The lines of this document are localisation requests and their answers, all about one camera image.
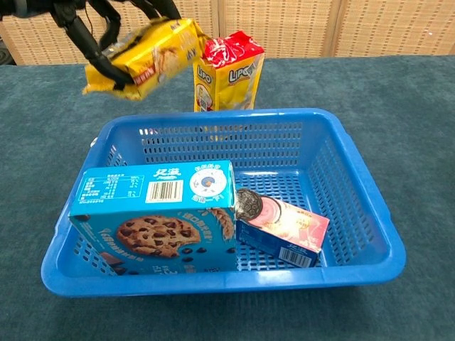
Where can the red yellow Lipo bag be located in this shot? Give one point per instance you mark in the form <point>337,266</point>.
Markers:
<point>234,74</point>

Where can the bamboo folding screen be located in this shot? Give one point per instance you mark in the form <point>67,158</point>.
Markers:
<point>320,25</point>

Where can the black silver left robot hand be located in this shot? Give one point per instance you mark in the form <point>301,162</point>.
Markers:
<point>78,32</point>

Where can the blue plastic perforated basket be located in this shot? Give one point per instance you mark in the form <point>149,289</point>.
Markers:
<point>320,199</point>

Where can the yellow snack pack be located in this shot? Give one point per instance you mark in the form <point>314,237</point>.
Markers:
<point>160,57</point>

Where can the blue pink biscuit box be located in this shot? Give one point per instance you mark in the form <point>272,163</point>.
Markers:
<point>288,227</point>

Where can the blue chocolate chip cookie box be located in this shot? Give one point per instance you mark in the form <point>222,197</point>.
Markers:
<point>153,220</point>

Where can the dark blue carpet table cover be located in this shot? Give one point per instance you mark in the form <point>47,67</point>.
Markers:
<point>391,106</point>

